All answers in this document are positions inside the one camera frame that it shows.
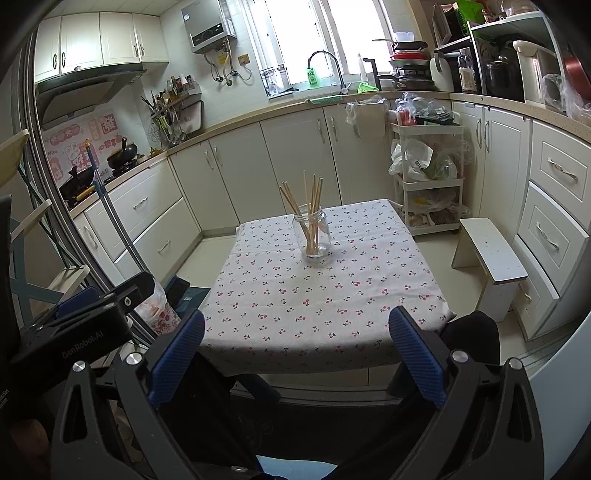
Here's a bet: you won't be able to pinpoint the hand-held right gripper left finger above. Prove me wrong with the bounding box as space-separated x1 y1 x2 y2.
50 310 206 480

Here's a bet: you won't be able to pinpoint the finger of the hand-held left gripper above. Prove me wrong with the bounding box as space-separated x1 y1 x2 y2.
18 271 157 344
54 286 100 319

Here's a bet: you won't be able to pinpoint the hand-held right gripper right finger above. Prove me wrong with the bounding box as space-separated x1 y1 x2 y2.
388 305 546 480

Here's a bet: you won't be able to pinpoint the clear glass jar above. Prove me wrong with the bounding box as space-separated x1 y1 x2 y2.
292 208 332 259

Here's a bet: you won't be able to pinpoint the bundle of wooden chopsticks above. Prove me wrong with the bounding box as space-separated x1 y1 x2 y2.
278 171 324 257

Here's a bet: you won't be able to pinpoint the person's left hand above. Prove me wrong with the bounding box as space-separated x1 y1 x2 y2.
9 418 49 480

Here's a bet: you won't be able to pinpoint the dark teal dustpan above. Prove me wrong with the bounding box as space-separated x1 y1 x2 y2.
164 274 211 319

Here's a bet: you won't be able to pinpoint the cherry print tablecloth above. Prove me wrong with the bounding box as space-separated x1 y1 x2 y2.
198 198 455 377

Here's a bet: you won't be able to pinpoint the black wok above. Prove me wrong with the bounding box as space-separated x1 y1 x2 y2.
60 166 95 199
107 136 139 169

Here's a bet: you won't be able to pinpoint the white wooden stool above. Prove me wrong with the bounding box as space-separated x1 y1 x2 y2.
451 217 529 324

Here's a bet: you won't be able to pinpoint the light blue seat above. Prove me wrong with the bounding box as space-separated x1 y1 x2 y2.
254 455 338 480

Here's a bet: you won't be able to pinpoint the bag of green vegetables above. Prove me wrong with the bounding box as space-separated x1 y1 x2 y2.
422 154 458 181

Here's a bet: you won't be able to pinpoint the white plastic bag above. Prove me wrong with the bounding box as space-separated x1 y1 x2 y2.
389 138 435 183

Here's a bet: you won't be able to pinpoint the range hood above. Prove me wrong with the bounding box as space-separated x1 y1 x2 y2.
36 67 148 130

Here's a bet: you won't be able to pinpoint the cream kitchen base cabinets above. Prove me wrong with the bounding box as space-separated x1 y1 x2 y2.
69 99 591 342

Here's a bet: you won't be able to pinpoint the white rolling cart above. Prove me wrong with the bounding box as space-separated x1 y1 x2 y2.
390 121 467 236

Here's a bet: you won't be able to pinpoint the clear plastic bag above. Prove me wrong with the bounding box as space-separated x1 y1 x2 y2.
345 99 386 139
542 74 591 116

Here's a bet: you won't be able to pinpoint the packaged groceries pile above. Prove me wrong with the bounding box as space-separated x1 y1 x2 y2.
390 92 458 126

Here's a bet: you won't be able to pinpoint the white cutting board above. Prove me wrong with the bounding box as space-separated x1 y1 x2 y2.
429 55 455 92

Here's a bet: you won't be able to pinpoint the clear bottle with label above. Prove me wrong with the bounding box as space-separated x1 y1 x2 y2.
459 53 478 93

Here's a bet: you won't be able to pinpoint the curved metal faucet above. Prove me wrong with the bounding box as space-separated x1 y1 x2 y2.
308 51 347 95

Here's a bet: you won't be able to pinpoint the white water heater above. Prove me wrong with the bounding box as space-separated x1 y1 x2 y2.
181 0 237 55

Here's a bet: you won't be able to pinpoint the stack of pots and pans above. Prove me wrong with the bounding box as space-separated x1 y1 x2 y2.
372 32 437 90

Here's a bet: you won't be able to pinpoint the white thermal pot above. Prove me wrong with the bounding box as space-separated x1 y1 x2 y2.
513 41 561 104

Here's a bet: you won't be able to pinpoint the red frying pan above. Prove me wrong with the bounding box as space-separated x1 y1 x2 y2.
563 44 591 102

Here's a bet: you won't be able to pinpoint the kitchen window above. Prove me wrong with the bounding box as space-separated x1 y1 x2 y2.
245 0 402 93

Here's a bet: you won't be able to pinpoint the white counter shelf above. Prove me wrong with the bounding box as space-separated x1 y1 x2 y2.
434 11 564 100

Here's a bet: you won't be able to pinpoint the green box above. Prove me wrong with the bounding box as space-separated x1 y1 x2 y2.
455 0 485 19

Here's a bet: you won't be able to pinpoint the pink wall poster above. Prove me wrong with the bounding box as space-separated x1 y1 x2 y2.
41 108 118 185

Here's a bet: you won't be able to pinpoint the metal water heater hoses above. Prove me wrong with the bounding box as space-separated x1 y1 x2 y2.
210 41 254 86

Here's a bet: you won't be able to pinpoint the cream wall cabinets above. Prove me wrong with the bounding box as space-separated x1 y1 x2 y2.
34 11 169 84

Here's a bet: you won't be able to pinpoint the black wire rack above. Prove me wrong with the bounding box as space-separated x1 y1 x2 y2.
260 65 296 97

